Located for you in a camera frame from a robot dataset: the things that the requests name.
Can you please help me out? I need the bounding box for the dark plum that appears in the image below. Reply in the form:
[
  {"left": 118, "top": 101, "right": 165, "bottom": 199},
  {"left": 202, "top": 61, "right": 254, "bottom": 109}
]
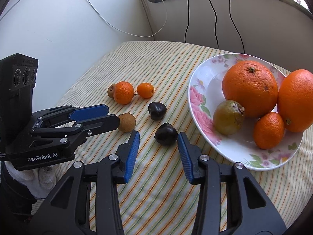
[
  {"left": 148, "top": 102, "right": 167, "bottom": 120},
  {"left": 154, "top": 123, "right": 178, "bottom": 145}
]

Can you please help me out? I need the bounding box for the white gloved left hand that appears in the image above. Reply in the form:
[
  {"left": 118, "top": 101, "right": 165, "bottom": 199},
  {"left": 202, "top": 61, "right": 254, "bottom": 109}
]
[{"left": 5, "top": 161, "right": 59, "bottom": 200}]

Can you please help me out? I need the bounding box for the brown kiwi on cloth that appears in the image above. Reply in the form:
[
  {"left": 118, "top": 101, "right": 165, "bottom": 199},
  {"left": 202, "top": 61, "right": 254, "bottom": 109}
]
[{"left": 118, "top": 113, "right": 136, "bottom": 133}]

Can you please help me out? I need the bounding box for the small brown fruit behind mandarin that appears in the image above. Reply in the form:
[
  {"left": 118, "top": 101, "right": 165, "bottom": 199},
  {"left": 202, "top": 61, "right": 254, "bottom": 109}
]
[{"left": 107, "top": 84, "right": 116, "bottom": 99}]

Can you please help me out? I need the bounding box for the small mandarin on cloth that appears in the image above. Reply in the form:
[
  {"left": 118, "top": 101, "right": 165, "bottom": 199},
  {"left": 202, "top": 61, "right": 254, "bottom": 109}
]
[{"left": 113, "top": 81, "right": 134, "bottom": 105}]

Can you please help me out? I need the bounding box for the small kumquat on cloth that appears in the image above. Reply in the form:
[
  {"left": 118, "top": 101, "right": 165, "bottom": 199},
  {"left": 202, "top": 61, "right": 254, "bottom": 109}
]
[{"left": 136, "top": 82, "right": 154, "bottom": 99}]

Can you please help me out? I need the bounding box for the striped tablecloth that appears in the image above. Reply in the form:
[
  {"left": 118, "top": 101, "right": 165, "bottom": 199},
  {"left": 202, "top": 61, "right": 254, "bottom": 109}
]
[{"left": 31, "top": 40, "right": 313, "bottom": 235}]

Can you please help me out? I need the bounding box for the small mandarin in plate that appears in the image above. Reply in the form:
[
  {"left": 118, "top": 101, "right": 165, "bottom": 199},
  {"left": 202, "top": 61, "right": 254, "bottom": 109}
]
[{"left": 253, "top": 112, "right": 285, "bottom": 150}]

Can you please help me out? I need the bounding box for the green kiwi in plate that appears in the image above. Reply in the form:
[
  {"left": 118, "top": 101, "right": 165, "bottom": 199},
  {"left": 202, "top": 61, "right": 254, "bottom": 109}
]
[{"left": 213, "top": 100, "right": 245, "bottom": 135}]

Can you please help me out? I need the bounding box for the large smooth orange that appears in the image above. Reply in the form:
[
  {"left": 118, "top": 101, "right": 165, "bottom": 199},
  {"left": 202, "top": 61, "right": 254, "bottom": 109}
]
[{"left": 277, "top": 69, "right": 312, "bottom": 133}]

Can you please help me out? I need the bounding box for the floral white plate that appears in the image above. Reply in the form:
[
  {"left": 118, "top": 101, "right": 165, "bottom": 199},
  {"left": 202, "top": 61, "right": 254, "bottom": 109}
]
[{"left": 187, "top": 53, "right": 304, "bottom": 171}]

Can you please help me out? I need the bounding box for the large orange with stem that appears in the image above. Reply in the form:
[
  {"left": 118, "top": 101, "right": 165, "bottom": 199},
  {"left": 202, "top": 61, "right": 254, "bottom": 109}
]
[{"left": 222, "top": 61, "right": 278, "bottom": 118}]

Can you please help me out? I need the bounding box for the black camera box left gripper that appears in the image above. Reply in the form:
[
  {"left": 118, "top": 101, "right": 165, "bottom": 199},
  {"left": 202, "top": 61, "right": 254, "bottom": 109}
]
[{"left": 1, "top": 53, "right": 39, "bottom": 151}]

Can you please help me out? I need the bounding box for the white cable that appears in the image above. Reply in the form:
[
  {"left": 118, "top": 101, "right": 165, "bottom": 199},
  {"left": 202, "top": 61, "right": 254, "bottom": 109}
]
[{"left": 73, "top": 0, "right": 168, "bottom": 39}]

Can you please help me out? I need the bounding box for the black cable left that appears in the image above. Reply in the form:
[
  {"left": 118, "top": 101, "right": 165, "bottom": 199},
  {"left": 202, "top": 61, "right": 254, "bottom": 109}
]
[{"left": 184, "top": 0, "right": 197, "bottom": 44}]

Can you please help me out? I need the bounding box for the black cable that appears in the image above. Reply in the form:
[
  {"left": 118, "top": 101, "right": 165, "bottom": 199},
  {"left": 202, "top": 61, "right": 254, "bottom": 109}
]
[
  {"left": 204, "top": 0, "right": 220, "bottom": 51},
  {"left": 184, "top": 0, "right": 197, "bottom": 44},
  {"left": 223, "top": 0, "right": 246, "bottom": 54}
]

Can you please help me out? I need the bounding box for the black cable middle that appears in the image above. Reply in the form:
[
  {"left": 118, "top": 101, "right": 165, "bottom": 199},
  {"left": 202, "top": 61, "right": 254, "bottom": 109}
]
[{"left": 204, "top": 0, "right": 220, "bottom": 51}]

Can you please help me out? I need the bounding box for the black cable right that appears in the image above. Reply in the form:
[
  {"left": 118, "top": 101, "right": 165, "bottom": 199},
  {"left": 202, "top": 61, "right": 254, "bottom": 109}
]
[{"left": 223, "top": 0, "right": 246, "bottom": 54}]

